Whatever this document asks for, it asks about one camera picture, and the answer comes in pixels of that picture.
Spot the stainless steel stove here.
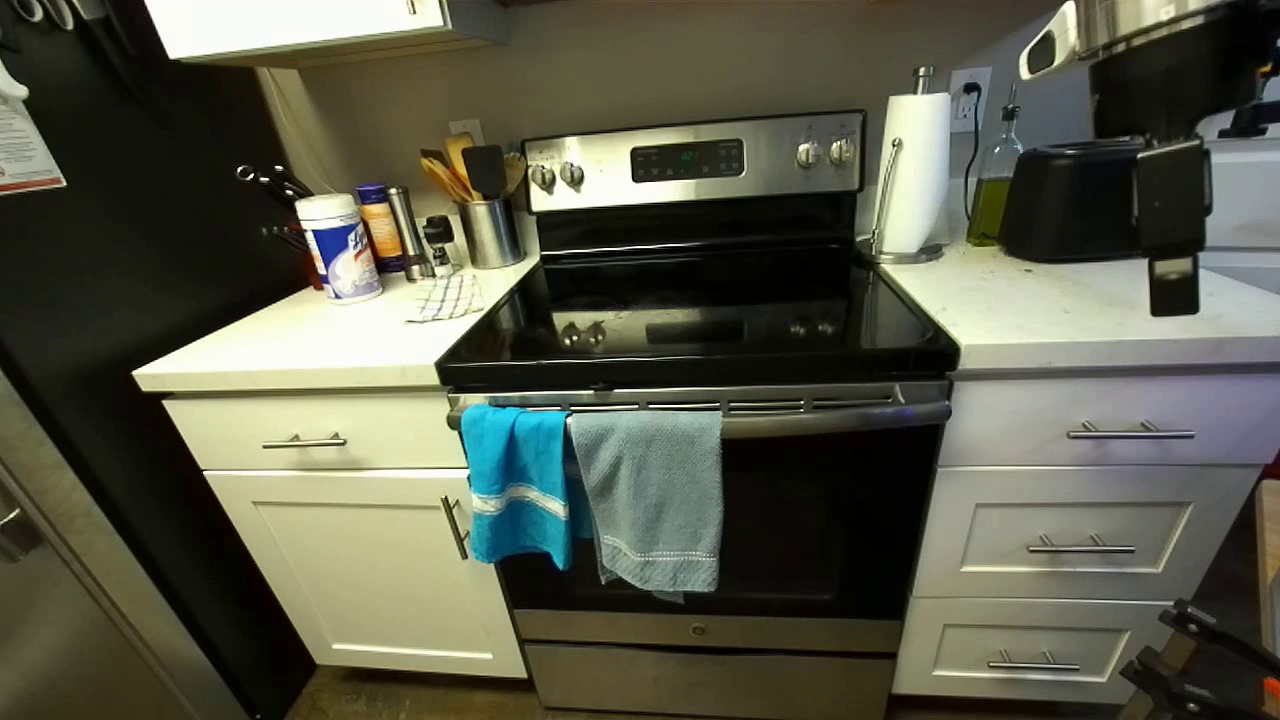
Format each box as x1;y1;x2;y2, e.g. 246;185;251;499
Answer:
436;109;961;720

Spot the light-blue cloth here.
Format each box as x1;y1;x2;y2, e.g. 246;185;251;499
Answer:
567;409;725;603

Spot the checkered dish cloth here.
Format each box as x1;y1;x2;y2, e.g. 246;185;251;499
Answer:
405;271;487;324

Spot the bright blue white-striped cloth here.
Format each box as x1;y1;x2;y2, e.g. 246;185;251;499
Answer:
459;404;593;572

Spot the black toaster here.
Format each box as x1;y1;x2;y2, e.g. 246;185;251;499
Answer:
999;137;1153;264

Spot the olive oil bottle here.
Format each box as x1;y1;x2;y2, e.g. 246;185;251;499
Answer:
965;84;1025;248

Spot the paper towel roll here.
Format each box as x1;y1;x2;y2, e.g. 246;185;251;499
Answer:
877;92;954;255

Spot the steel paper towel holder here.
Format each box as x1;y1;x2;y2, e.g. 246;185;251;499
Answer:
857;66;947;266

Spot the white drawer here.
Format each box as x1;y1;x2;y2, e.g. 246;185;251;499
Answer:
162;391;469;472
911;464;1264;602
892;596;1177;705
938;374;1280;469

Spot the oven door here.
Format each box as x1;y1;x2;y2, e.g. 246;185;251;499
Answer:
449;380;953;653

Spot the black spatula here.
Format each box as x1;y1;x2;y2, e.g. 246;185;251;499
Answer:
460;144;508;202

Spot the steel utensil holder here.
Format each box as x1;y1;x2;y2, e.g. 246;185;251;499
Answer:
458;198;526;270

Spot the wooden spatula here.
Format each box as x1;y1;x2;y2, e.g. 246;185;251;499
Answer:
419;149;471;205

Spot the small black-topped shaker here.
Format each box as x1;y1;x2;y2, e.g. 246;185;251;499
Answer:
422;214;462;277

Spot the oven bottom drawer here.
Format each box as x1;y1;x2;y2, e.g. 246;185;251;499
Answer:
522;640;897;720

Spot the steel pepper grinder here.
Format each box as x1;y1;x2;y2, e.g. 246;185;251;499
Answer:
386;185;434;282

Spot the orange bottle with purple cap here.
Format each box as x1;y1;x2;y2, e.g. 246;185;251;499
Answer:
356;183;407;274

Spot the white wipes canister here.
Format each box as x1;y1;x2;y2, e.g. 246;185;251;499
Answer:
294;192;384;305

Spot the white upper cabinet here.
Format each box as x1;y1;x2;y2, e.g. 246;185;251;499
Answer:
142;0;510;70

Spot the row of knives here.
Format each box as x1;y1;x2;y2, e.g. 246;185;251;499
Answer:
234;163;319;260

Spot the white cabinet door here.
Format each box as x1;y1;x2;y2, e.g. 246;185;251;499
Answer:
202;467;529;680

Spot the black refrigerator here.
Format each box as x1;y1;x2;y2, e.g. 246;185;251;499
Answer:
0;0;323;720

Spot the paper note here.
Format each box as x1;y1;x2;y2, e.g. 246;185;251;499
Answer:
0;58;68;197

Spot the black cable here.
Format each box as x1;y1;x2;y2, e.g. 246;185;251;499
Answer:
961;84;987;223

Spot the oven door handle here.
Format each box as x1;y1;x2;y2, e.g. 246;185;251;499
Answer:
447;396;953;440

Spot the cabinet door handle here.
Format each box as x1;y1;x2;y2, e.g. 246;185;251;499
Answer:
440;494;472;562

